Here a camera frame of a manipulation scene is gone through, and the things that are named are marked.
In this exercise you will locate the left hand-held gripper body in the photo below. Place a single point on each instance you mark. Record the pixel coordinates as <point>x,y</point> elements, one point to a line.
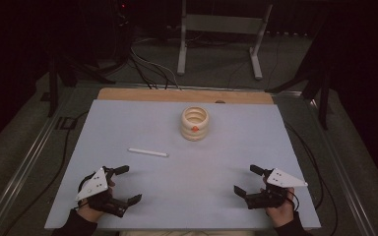
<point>95,185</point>

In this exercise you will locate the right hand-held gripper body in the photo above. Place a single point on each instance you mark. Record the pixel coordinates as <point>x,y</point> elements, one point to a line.
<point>282,179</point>

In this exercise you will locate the white pen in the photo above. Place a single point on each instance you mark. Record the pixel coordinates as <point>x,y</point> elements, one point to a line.
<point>148,152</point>

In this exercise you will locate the cream ribbed pen holder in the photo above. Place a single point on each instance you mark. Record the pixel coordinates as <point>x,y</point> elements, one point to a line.
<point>194,128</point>

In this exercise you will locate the person's left hand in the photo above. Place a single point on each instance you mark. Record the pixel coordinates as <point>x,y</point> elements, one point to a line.
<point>91,213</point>

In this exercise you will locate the person's right hand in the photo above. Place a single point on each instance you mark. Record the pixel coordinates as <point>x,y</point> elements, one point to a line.
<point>281,214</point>

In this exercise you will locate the light blue table mat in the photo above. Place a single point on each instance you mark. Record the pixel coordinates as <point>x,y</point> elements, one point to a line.
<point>183,183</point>

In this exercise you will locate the black floor socket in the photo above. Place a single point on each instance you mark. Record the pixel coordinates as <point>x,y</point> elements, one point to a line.
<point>66,123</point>

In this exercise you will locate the wooden table board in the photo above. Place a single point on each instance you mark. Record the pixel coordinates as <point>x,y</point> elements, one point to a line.
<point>164,95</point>

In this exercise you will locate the black tripod stand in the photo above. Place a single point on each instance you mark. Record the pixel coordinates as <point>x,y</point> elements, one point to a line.
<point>53,88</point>
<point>323,98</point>

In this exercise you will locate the dark equipment rack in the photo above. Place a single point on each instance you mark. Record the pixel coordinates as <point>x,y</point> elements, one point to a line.
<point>111,29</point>

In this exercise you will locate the grey metal stand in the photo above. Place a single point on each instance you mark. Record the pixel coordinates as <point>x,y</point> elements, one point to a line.
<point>223,24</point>

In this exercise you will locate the metal floor rail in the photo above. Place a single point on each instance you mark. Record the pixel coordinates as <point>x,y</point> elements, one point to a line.
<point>19,173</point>
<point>344,177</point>

